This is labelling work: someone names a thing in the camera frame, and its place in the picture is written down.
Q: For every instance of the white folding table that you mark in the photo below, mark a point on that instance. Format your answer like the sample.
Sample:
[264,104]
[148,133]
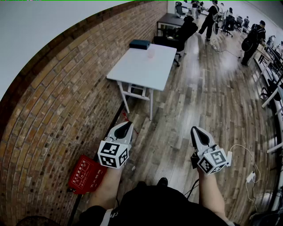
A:
[143,68]

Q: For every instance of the person's left forearm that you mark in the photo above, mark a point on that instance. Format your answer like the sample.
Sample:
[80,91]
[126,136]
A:
[108,187]

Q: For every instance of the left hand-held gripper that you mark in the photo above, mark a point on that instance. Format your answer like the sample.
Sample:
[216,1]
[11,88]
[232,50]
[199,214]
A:
[110,152]

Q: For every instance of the red box with white print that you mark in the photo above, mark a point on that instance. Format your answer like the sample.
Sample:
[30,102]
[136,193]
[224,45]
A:
[85,174]

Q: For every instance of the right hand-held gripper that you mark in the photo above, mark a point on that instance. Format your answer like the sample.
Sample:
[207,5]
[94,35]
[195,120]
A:
[213,160]

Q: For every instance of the clear pinkish plastic cup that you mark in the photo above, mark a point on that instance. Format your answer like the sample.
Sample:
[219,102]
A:
[151,54]

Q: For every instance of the person's right forearm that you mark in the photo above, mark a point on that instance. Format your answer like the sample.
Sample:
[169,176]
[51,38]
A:
[210,194]

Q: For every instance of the person's black clothing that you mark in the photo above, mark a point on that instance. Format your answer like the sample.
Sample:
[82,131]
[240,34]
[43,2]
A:
[154,207]

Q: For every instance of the thin red wire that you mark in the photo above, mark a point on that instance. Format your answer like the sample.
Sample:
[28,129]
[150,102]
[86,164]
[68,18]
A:
[125,115]

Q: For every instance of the person's black shoe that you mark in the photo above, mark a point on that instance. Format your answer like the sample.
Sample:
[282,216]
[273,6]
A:
[163,182]

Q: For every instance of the white power strip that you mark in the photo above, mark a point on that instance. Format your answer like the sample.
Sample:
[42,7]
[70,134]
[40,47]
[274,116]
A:
[213,46]

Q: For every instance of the white mug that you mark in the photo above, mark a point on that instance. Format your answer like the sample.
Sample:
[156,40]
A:
[170,38]

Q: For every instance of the white desk frame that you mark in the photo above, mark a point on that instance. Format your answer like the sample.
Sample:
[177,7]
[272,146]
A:
[274,97]

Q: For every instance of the black office chair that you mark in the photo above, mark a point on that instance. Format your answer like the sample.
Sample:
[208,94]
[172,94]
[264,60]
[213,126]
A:
[228,24]
[185,33]

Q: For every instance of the dark blue box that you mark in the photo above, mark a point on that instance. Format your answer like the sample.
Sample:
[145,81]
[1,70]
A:
[139,44]

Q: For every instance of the black desk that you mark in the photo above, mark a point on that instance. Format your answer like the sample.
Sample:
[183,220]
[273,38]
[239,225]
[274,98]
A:
[171,19]

